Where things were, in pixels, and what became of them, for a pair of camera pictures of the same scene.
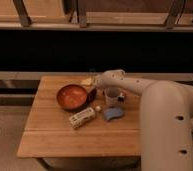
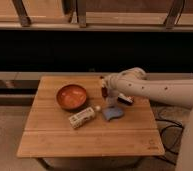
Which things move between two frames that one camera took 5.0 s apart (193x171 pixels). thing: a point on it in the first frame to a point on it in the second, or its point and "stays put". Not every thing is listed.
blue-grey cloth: (110, 113) stays put
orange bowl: (71, 97) stays put
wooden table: (48, 132) stays put
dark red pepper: (91, 96) to (104, 91)
